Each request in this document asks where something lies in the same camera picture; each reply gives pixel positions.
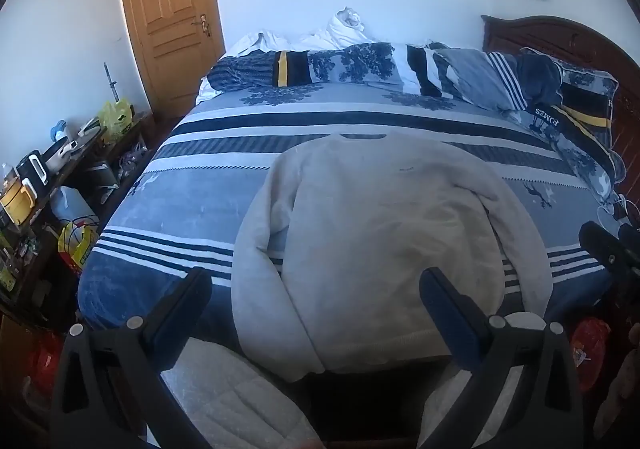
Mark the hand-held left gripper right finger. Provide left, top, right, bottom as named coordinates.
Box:
left=419, top=267, right=584, bottom=449

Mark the cream knit sweater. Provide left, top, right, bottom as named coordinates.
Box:
left=231, top=131, right=554, bottom=383

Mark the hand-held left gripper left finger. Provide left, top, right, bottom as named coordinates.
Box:
left=50, top=267, right=214, bottom=449

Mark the white duvet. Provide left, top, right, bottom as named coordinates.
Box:
left=196, top=6, right=436, bottom=104

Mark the dark blue garment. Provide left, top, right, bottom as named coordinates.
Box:
left=515, top=51, right=563, bottom=107

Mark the grey striped garment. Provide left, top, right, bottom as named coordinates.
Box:
left=435, top=48, right=531, bottom=112

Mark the yellow pot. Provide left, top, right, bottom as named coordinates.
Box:
left=0, top=177, right=37, bottom=226

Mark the wooden door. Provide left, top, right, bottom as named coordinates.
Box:
left=117, top=0, right=227, bottom=122

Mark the black white appliance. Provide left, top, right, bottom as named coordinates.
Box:
left=16, top=154, right=49, bottom=190

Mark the white plastic container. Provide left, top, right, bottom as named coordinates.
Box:
left=50, top=185, right=98, bottom=225

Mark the white cable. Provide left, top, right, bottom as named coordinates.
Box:
left=597, top=196, right=633, bottom=230

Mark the wooden headboard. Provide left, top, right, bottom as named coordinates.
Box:
left=481, top=15, right=640, bottom=240

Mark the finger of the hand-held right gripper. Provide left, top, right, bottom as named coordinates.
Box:
left=619, top=224, right=640, bottom=255
left=579, top=221, right=640, bottom=280

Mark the blue striped blanket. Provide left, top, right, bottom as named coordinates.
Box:
left=77, top=79, right=626, bottom=360

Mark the yellow red plastic bag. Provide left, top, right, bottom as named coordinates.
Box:
left=58, top=220, right=99, bottom=276

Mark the metal rod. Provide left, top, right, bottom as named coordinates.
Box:
left=103, top=61, right=120, bottom=104

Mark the dark wooden side table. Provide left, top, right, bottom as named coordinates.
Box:
left=0, top=114, right=156, bottom=330

